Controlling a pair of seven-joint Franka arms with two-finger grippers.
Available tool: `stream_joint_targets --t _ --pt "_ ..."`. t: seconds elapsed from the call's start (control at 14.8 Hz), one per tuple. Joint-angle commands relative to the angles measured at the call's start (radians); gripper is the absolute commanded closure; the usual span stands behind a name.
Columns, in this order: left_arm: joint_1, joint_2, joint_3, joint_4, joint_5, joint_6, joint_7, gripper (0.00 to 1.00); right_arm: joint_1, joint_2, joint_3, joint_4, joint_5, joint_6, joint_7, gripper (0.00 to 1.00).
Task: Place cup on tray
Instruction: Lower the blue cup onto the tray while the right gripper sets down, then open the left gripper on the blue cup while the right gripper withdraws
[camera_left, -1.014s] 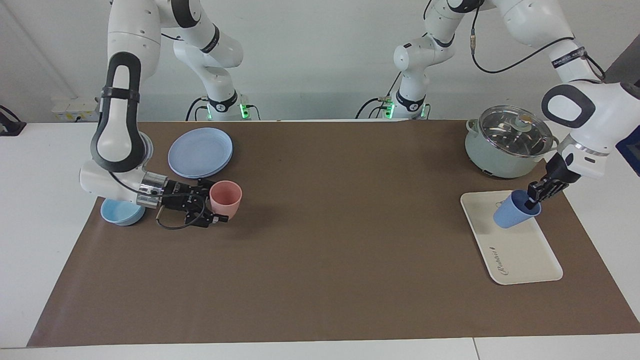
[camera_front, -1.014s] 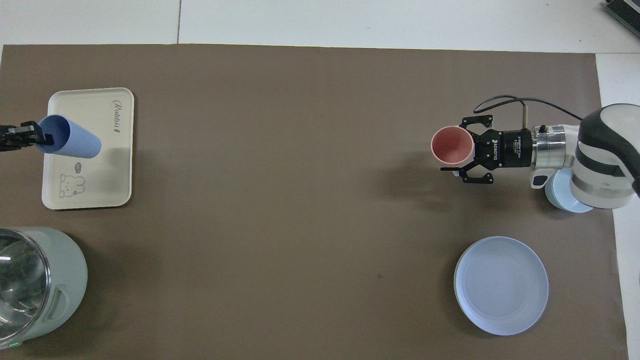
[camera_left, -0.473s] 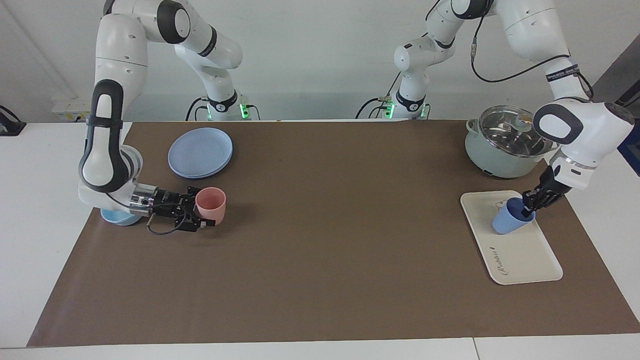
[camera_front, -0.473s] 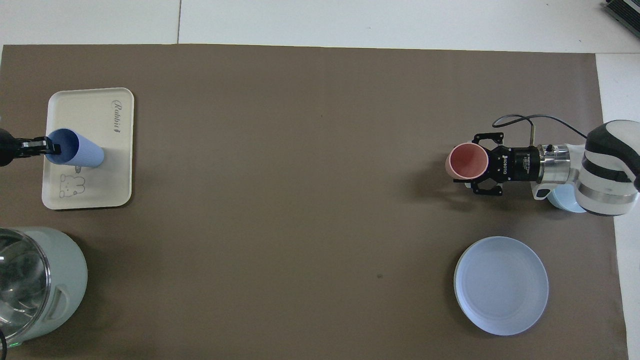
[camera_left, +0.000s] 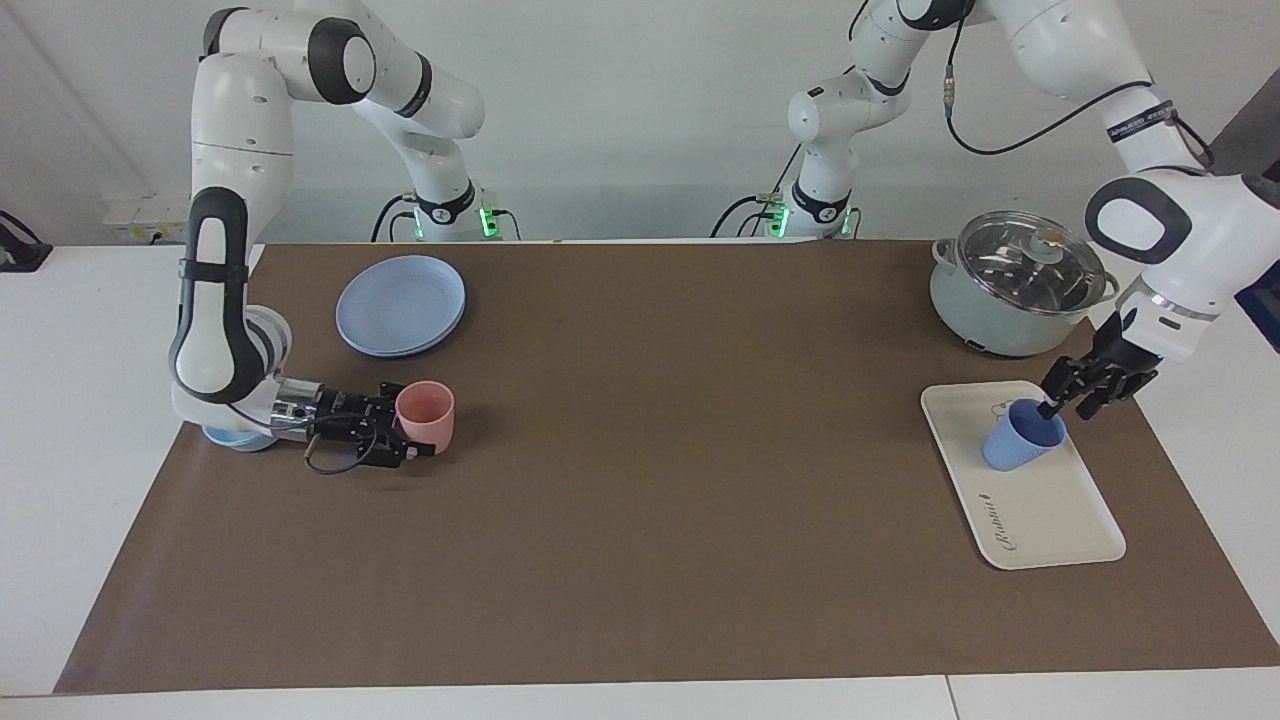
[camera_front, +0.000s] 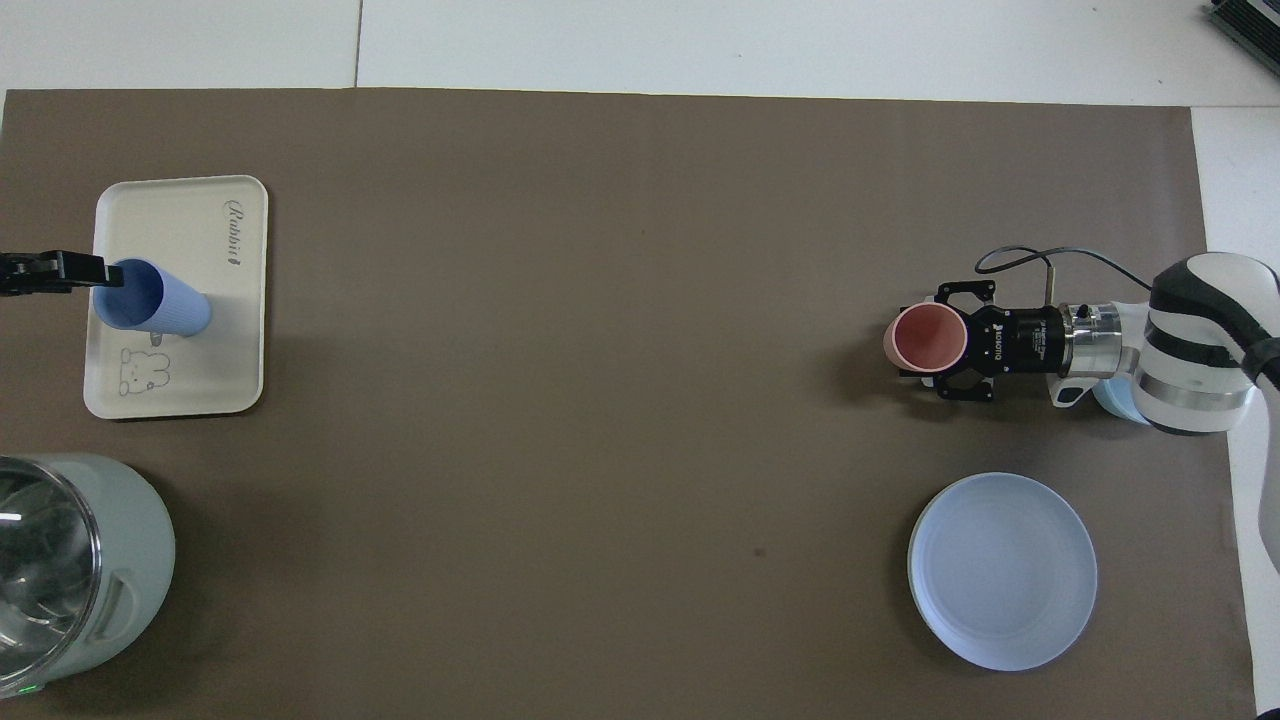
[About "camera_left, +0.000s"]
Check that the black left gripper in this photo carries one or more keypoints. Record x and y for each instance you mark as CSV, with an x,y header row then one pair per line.
x,y
1105,370

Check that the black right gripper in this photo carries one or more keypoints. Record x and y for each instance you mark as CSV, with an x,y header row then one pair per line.
x,y
350,425

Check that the pink plastic cup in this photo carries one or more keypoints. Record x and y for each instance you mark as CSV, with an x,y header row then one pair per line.
x,y
430,415

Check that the blue plastic cup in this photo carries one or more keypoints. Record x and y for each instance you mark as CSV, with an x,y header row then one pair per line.
x,y
1015,445

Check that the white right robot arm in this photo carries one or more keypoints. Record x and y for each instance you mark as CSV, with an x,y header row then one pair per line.
x,y
240,150

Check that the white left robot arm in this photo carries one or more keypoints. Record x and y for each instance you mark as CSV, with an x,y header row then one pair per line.
x,y
1200,220

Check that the cream rabbit print tray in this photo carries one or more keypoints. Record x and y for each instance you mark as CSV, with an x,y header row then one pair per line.
x,y
1040,520

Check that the blue plate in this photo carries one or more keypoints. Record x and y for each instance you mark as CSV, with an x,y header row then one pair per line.
x,y
400,305

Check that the pale green cooking pot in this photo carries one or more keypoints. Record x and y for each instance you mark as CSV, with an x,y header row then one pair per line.
x,y
990,320

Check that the glass pot lid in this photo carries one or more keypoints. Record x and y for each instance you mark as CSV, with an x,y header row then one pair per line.
x,y
1010,265

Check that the light blue bowl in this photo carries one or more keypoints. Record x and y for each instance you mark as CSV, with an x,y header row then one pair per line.
x,y
235,442

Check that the blue crate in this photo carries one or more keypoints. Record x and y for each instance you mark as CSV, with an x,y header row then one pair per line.
x,y
1265,320

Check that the brown table mat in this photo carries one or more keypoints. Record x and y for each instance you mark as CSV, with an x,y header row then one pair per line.
x,y
640,500

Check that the black table clamp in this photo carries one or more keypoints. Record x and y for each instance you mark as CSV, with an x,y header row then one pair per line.
x,y
20,255

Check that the white wall socket box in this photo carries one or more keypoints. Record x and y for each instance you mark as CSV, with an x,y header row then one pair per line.
x,y
140,215

